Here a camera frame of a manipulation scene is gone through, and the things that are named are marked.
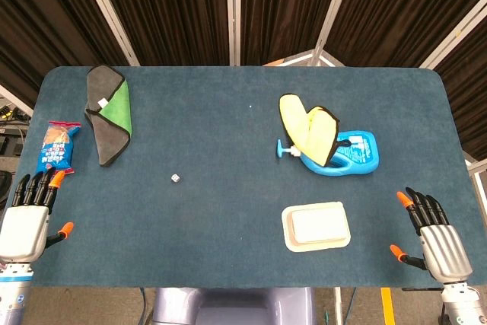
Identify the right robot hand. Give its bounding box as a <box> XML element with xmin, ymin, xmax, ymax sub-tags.
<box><xmin>390</xmin><ymin>186</ymin><xmax>474</xmax><ymax>285</ymax></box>

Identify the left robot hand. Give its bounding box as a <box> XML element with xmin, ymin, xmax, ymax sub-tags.
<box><xmin>0</xmin><ymin>170</ymin><xmax>75</xmax><ymax>264</ymax></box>

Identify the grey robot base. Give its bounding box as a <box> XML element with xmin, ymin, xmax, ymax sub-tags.
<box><xmin>151</xmin><ymin>287</ymin><xmax>317</xmax><ymax>325</ymax></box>

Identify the blue snack packet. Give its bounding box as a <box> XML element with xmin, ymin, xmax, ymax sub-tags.
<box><xmin>35</xmin><ymin>120</ymin><xmax>81</xmax><ymax>176</ymax></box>

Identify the blue pump detergent bottle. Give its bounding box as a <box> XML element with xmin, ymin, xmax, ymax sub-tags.
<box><xmin>276</xmin><ymin>131</ymin><xmax>380</xmax><ymax>177</ymax></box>

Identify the cream rectangular tray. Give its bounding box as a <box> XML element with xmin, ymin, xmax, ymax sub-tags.
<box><xmin>281</xmin><ymin>200</ymin><xmax>352</xmax><ymax>253</ymax></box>

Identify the grey and green cloth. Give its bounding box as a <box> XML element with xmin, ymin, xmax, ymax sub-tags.
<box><xmin>84</xmin><ymin>65</ymin><xmax>133</xmax><ymax>167</ymax></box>

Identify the yellow cloth with black trim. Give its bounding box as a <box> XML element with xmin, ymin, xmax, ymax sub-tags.
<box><xmin>279</xmin><ymin>93</ymin><xmax>341</xmax><ymax>168</ymax></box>

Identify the black folding curtain screen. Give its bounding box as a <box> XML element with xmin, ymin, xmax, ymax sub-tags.
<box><xmin>0</xmin><ymin>0</ymin><xmax>487</xmax><ymax>162</ymax></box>

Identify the white metal frame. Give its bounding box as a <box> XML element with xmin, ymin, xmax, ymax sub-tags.
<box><xmin>464</xmin><ymin>149</ymin><xmax>487</xmax><ymax>219</ymax></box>

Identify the blue cable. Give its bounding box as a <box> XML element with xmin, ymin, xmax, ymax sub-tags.
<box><xmin>138</xmin><ymin>288</ymin><xmax>152</xmax><ymax>325</ymax></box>

